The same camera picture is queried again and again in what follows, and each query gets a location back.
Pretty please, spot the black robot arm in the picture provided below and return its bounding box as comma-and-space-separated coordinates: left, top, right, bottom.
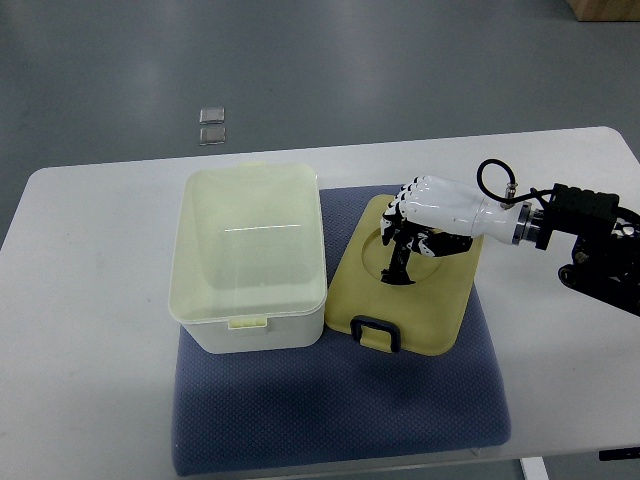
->
510, 183, 639, 315

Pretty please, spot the blue grey cushion mat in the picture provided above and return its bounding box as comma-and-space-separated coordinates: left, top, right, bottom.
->
170, 183, 512, 477

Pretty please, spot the white storage box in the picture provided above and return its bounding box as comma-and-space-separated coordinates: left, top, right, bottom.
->
169, 163, 327, 354

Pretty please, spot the brown cardboard box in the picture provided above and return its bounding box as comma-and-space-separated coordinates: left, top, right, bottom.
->
567, 0, 639, 22

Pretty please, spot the upper metal floor plate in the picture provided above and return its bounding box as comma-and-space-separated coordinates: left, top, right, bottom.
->
199, 106, 225, 125

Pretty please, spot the black cable loop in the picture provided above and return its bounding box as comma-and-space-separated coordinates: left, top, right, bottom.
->
475, 158, 521, 205

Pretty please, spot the yellow box lid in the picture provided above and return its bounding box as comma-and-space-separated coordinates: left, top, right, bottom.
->
324, 194, 483, 356

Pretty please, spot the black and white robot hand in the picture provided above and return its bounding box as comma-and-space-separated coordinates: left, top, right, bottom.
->
380, 175, 531, 257

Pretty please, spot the white table leg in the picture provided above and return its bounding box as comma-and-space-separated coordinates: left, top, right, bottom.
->
520, 457, 550, 480

